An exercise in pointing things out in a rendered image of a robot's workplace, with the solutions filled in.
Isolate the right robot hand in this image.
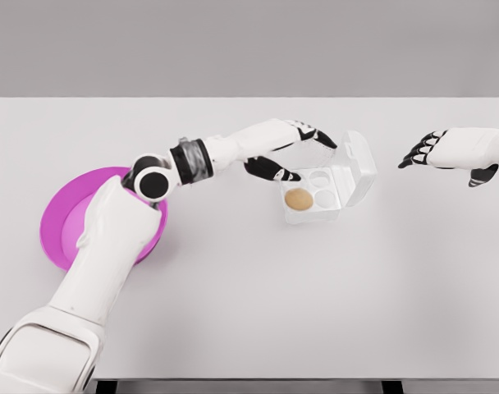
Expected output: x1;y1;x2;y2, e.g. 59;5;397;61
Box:
397;127;499;188

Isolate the brown egg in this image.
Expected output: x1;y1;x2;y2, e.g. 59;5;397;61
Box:
284;188;314;211

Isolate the white egg box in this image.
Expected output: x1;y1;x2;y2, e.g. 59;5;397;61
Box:
278;130;378;227

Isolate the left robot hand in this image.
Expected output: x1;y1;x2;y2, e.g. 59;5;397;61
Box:
234;117;339;183

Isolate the magenta plate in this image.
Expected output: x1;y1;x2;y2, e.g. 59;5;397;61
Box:
39;166;169;273

